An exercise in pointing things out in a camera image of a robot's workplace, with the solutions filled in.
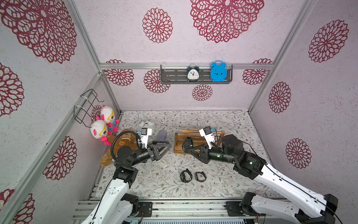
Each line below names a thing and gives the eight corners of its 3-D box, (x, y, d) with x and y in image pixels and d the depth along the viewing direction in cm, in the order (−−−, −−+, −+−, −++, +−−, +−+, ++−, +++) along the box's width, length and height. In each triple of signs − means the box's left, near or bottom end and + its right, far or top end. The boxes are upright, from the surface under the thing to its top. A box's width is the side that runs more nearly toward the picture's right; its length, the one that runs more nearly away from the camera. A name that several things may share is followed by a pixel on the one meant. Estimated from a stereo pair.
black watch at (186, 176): (185, 185, 84) (185, 183, 81) (178, 176, 87) (178, 174, 84) (193, 178, 86) (194, 176, 83) (187, 170, 90) (187, 167, 87)
